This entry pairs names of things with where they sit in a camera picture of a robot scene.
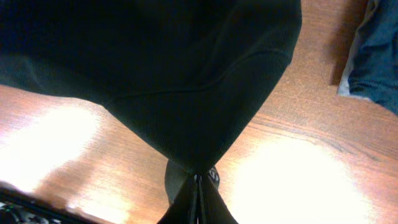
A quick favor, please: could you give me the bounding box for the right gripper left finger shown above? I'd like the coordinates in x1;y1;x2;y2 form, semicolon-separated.
158;176;197;224

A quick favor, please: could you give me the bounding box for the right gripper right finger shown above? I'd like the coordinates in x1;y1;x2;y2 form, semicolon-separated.
198;176;238;224

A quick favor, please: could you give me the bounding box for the black t-shirt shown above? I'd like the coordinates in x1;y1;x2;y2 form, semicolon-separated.
1;0;302;175

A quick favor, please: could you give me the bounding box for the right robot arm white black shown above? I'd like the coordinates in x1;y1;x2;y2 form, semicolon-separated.
1;175;238;224

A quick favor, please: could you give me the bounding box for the navy folded garment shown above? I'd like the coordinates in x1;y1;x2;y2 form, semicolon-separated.
348;0;397;114

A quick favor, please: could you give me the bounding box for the grey folded garment bottom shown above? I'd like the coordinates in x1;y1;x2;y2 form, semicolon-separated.
337;0;380;101

